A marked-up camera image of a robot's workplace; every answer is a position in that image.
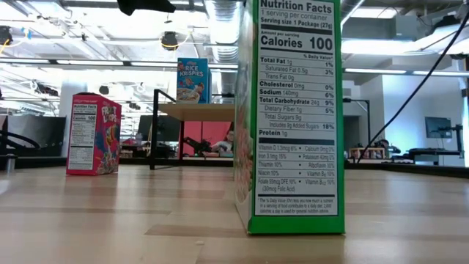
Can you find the black hanging cable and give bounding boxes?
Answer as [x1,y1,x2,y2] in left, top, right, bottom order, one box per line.
[355,10,469,164]

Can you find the black aluminium table frame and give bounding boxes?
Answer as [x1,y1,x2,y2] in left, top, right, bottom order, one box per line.
[0,155,469,175]

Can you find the red Froot Loops cereal box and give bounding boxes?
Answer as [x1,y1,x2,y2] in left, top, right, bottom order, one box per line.
[65,92,122,176]

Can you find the black round ceiling device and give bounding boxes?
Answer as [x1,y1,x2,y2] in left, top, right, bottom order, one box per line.
[160,31,180,51]

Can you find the green Apple Jacks cereal box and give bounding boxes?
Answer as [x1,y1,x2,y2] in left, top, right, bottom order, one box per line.
[234,0,346,235]

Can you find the person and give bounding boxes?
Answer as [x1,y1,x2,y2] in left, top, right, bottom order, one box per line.
[375,138,402,155]
[212,130,235,155]

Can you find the silver ventilation duct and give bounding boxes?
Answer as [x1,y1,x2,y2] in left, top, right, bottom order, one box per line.
[204,0,243,65]

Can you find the wooden shelf with black frame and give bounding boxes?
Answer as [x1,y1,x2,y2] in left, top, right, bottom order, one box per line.
[149,88,371,172]

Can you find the monitor on desk arm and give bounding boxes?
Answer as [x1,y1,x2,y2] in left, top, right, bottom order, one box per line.
[424,116,454,139]

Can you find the black computer monitor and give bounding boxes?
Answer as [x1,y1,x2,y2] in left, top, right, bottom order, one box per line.
[137,114,182,143]

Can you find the large black screen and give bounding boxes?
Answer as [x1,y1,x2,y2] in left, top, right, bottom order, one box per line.
[7,114,67,158]

